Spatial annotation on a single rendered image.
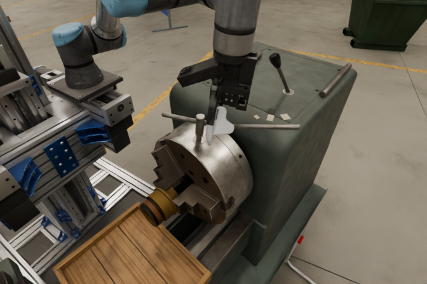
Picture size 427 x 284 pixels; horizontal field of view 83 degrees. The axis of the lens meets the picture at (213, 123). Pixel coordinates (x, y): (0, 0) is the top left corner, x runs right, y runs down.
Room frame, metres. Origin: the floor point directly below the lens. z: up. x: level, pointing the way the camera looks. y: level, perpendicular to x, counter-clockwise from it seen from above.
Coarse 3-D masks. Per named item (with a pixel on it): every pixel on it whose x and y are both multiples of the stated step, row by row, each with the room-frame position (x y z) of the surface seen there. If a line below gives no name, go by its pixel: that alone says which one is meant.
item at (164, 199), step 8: (152, 192) 0.40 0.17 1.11; (160, 192) 0.39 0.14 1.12; (168, 192) 0.40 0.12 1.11; (176, 192) 0.40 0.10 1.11; (152, 200) 0.37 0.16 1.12; (160, 200) 0.37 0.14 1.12; (168, 200) 0.37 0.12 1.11; (144, 208) 0.35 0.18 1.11; (152, 208) 0.35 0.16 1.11; (160, 208) 0.35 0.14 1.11; (168, 208) 0.36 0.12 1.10; (176, 208) 0.36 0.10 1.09; (144, 216) 0.36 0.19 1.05; (152, 216) 0.33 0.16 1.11; (160, 216) 0.34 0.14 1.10; (168, 216) 0.35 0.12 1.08; (152, 224) 0.34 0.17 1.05
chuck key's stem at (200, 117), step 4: (196, 116) 0.47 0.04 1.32; (200, 116) 0.47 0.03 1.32; (204, 116) 0.47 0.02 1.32; (196, 120) 0.47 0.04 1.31; (200, 120) 0.46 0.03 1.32; (204, 120) 0.47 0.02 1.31; (196, 124) 0.47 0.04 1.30; (200, 124) 0.46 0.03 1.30; (196, 128) 0.47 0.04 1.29; (200, 128) 0.46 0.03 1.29; (196, 132) 0.47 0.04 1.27; (200, 132) 0.46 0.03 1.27; (196, 136) 0.47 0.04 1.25; (200, 136) 0.47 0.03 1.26; (196, 140) 0.47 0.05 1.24; (200, 140) 0.47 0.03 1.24
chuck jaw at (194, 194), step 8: (192, 184) 0.43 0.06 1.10; (184, 192) 0.40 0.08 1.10; (192, 192) 0.40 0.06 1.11; (200, 192) 0.40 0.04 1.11; (176, 200) 0.38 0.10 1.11; (184, 200) 0.38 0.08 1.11; (192, 200) 0.37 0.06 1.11; (200, 200) 0.37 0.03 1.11; (208, 200) 0.37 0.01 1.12; (216, 200) 0.37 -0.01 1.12; (184, 208) 0.36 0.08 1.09; (192, 208) 0.35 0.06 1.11; (200, 208) 0.36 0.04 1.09; (208, 208) 0.34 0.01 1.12; (216, 208) 0.35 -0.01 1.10; (224, 208) 0.36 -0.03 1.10; (208, 216) 0.34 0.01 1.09
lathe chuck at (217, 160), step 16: (176, 128) 0.56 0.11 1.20; (192, 128) 0.53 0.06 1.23; (160, 144) 0.53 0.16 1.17; (176, 144) 0.47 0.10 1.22; (192, 144) 0.46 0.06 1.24; (192, 160) 0.43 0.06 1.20; (208, 160) 0.42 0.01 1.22; (224, 160) 0.43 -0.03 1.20; (192, 176) 0.44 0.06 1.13; (208, 176) 0.39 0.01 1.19; (224, 176) 0.40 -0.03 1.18; (240, 176) 0.42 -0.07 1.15; (208, 192) 0.39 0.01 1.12; (224, 192) 0.37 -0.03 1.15; (240, 192) 0.40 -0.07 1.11
